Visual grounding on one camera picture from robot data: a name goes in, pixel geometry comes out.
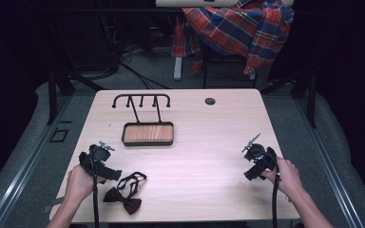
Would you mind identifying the black chair frame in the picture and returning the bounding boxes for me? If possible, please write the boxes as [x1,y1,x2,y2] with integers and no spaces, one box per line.
[202,44,259,90]

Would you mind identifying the black hook rack wooden tray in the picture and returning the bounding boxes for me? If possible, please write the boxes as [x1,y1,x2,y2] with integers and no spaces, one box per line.
[111,93,175,147]

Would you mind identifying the person's right hand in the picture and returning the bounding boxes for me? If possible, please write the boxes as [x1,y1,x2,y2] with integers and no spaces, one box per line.
[260,157,304,201]

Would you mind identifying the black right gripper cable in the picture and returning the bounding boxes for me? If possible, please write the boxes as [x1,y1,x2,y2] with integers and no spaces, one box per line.
[259,151,281,228]

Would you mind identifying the black metal stand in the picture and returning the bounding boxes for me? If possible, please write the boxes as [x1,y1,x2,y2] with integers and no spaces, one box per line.
[45,60,106,126]
[259,65,318,129]

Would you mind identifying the person's left hand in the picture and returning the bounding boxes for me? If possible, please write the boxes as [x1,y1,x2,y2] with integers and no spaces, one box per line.
[64,164,107,207]

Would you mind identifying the white table leg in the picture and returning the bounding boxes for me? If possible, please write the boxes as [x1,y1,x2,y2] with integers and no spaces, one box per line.
[173,56,183,82]

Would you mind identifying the dark red bow tie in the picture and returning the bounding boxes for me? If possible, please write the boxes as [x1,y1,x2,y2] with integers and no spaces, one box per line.
[102,171,147,217]

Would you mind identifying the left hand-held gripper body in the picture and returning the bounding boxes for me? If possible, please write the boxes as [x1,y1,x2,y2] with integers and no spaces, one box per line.
[78,143,124,185]

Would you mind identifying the black floor cables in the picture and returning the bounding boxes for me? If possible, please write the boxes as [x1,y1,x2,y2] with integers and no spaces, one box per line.
[85,18,174,90]

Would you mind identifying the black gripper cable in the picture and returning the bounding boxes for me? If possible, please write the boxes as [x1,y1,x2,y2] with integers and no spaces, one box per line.
[259,151,281,228]
[89,155,101,228]

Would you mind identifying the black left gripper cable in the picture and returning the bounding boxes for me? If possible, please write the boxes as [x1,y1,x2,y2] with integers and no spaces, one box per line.
[89,155,101,228]

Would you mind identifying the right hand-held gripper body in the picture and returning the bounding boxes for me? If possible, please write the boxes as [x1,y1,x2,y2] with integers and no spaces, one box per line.
[242,142,279,181]

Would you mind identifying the red blue plaid cloth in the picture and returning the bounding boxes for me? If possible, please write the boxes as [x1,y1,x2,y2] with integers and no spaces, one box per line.
[171,0,296,77]

